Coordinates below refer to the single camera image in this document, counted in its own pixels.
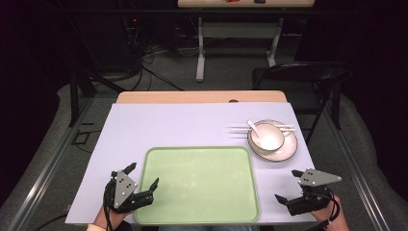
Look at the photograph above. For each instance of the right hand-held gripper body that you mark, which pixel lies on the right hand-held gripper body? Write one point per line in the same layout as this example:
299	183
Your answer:
316	178

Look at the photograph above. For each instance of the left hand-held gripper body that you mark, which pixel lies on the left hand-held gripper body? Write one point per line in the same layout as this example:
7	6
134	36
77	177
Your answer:
123	189

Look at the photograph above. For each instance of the person's left hand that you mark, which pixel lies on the person's left hand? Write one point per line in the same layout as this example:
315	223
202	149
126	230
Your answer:
107	218

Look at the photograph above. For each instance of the person's right hand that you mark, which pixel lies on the person's right hand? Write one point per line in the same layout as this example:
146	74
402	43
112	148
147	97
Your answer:
333	221

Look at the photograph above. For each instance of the green plastic tray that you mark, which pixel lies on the green plastic tray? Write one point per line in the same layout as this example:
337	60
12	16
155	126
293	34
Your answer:
198	186

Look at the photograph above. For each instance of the white ceramic spoon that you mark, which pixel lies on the white ceramic spoon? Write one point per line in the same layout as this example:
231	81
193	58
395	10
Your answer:
254	129

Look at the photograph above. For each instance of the lavender table mat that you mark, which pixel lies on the lavender table mat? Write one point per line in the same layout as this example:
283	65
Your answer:
179	125

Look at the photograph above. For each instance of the white chopstick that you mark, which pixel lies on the white chopstick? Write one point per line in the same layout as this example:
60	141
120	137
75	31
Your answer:
239	125
239	129

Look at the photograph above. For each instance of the black metal stand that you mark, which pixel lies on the black metal stand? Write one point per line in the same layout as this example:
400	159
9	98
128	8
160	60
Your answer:
78	89

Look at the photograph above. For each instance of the black folding chair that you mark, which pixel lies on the black folding chair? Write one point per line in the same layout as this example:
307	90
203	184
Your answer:
304	75

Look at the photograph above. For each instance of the red object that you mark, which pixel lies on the red object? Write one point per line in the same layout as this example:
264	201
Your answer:
231	1

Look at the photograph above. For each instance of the metal floor rail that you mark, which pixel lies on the metal floor rail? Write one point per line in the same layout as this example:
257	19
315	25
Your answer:
48	166
359	173

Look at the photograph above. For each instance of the desk with white metal frame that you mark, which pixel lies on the desk with white metal frame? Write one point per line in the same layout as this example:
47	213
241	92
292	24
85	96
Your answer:
239	30

